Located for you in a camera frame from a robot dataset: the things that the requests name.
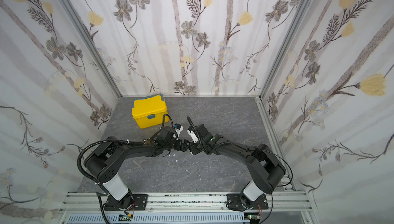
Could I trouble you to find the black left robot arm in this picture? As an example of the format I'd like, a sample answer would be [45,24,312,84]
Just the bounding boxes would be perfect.
[78,126,190,210]

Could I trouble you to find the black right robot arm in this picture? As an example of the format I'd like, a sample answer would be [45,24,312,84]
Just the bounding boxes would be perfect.
[187,124,286,203]

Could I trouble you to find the yellow plastic storage box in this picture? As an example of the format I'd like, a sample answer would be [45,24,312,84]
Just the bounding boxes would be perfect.
[132,94,168,129]

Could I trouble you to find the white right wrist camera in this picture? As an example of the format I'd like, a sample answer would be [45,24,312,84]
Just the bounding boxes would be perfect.
[187,130,199,144]

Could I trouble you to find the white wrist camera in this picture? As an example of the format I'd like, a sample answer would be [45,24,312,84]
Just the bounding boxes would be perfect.
[174,123,183,136]
[187,130,199,144]

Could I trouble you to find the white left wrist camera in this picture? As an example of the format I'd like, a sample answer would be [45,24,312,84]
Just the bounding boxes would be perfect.
[174,123,183,136]

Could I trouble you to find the right black cable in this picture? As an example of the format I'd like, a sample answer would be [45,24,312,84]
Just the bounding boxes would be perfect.
[186,116,201,141]

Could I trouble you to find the left black corrugated cable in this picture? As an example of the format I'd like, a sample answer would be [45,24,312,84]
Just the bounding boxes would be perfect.
[76,139,145,185]

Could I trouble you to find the white slotted cable duct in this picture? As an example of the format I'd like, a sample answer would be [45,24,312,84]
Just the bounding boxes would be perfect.
[66,213,250,224]

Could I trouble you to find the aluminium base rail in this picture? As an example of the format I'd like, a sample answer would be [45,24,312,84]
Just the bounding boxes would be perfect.
[59,191,313,213]

